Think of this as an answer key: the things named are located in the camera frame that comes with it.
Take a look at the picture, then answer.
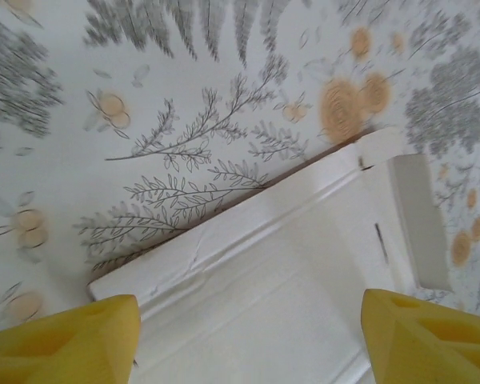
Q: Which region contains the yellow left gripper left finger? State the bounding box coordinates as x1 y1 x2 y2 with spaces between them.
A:
0 294 141 384

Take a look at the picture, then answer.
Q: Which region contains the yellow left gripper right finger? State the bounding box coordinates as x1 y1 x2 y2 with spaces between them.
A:
362 288 480 384

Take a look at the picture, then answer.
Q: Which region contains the pink and white paper box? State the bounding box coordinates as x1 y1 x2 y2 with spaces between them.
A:
88 126 455 384

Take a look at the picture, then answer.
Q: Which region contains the floral tablecloth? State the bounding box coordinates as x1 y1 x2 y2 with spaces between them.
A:
0 0 480 335

